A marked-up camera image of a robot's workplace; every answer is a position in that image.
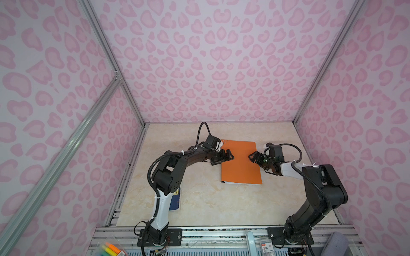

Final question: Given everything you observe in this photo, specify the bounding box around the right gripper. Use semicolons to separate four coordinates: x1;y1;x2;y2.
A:
247;151;274;171

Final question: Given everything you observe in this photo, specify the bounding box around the orange and black folder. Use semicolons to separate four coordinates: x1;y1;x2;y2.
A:
221;140;262;185

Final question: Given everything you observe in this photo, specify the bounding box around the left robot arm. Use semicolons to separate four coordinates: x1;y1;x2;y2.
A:
139;122;234;247

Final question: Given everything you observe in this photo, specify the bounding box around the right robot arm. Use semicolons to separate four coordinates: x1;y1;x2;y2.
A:
248;143;348;246

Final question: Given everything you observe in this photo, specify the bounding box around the blue book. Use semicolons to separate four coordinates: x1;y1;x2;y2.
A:
169;188;181;211

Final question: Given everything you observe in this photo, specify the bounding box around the small red label bag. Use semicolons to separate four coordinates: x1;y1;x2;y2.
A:
258;239;275;256

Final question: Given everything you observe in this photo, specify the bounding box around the grey cloth roll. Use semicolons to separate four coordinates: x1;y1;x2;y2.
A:
321;231;349;256

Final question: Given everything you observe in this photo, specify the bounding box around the highlighter marker pack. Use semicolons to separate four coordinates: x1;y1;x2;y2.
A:
97;242;128;256

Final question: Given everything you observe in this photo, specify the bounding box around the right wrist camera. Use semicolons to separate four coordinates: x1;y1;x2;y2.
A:
263;143;285;162

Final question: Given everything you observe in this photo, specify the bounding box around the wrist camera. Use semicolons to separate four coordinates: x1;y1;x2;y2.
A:
263;143;285;162
202;134;223;151

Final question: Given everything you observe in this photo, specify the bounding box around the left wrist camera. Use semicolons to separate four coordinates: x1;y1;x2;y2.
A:
202;134;223;151

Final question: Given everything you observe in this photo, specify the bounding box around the light blue handle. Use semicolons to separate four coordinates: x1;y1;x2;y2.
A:
246;231;258;256

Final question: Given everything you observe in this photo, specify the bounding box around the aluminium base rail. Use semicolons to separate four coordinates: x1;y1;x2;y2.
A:
86;225;367;256

